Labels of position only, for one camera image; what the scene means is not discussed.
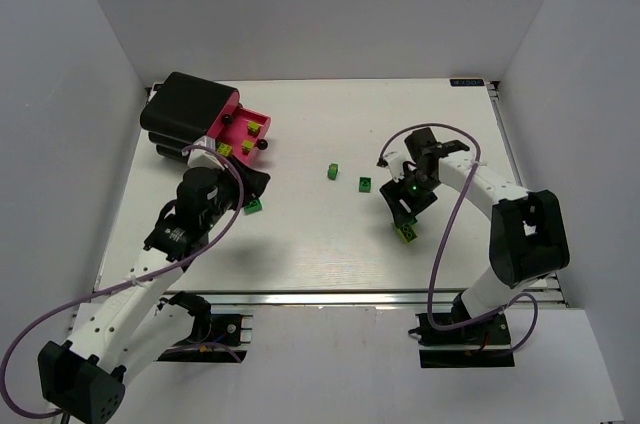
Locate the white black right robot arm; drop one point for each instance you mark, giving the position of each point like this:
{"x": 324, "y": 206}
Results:
{"x": 527, "y": 239}

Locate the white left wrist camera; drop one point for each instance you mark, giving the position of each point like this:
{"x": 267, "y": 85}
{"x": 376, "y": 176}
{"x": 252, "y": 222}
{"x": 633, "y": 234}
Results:
{"x": 198, "y": 153}

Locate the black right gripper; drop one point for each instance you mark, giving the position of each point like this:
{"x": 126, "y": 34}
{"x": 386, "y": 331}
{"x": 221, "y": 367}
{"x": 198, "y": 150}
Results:
{"x": 400, "y": 200}

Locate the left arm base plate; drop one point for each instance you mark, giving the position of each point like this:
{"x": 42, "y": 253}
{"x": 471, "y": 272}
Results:
{"x": 217, "y": 336}

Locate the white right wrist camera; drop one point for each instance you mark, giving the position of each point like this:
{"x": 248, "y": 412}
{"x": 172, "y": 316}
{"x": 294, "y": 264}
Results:
{"x": 396, "y": 163}

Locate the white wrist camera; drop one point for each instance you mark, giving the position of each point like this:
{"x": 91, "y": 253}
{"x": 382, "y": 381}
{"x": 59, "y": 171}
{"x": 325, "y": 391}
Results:
{"x": 396, "y": 163}
{"x": 198, "y": 153}

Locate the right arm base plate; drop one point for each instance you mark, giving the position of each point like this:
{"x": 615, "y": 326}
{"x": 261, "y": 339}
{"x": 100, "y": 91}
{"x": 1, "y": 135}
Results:
{"x": 485, "y": 345}

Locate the lime studded lego brick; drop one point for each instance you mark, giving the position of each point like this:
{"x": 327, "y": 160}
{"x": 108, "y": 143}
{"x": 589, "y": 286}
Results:
{"x": 224, "y": 149}

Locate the black pink drawer organizer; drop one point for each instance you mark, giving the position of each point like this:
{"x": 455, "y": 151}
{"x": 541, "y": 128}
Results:
{"x": 182, "y": 108}

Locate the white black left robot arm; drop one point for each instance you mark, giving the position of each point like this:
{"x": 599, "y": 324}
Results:
{"x": 86, "y": 376}

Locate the green lego brick number two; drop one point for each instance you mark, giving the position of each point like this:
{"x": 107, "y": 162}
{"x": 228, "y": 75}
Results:
{"x": 332, "y": 171}

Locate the lime hollow lego brick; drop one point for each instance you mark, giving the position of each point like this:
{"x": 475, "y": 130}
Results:
{"x": 246, "y": 146}

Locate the green 2x3 lego brick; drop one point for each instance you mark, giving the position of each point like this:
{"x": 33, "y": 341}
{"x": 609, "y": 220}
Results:
{"x": 253, "y": 207}

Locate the lime 2x2 lego brick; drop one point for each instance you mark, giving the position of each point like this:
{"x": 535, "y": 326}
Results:
{"x": 253, "y": 128}

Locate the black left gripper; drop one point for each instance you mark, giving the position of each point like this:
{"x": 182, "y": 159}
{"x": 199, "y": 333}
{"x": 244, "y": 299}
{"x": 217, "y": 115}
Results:
{"x": 248, "y": 183}

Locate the lime long lego brick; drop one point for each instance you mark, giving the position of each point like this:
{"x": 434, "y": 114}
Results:
{"x": 405, "y": 232}

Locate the green hollow lego brick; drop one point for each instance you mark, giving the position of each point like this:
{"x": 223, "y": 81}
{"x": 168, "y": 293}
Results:
{"x": 365, "y": 184}

